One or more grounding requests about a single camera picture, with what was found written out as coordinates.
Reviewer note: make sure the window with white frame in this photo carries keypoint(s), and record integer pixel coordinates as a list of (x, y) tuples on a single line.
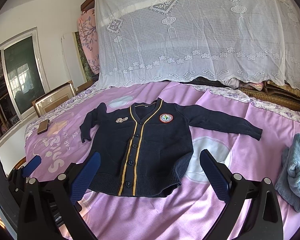
[(22, 80)]

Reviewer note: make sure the white foam board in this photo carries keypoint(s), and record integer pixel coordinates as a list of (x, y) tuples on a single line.
[(72, 59)]

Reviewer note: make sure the navy knit school cardigan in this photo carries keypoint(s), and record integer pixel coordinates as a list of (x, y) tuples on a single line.
[(145, 149)]

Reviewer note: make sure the pink floral quilt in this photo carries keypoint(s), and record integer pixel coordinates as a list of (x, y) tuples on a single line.
[(89, 39)]

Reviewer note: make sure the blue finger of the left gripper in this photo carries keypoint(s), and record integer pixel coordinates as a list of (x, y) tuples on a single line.
[(31, 166)]

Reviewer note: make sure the brown smartphone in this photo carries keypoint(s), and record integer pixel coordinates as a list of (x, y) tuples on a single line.
[(43, 126)]

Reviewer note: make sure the light blue fleece garment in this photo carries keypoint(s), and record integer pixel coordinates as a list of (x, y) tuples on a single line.
[(288, 182)]

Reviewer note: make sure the pink satin bedspread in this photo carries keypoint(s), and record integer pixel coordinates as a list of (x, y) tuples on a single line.
[(191, 209)]

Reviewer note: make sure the white lace cover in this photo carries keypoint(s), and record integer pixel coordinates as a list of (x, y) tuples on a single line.
[(142, 41)]

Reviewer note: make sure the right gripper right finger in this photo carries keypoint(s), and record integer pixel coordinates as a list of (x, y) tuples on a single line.
[(263, 220)]

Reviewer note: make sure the green patterned board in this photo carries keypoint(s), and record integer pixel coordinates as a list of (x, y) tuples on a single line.
[(83, 59)]

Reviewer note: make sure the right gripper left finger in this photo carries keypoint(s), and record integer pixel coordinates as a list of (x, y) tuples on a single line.
[(42, 199)]

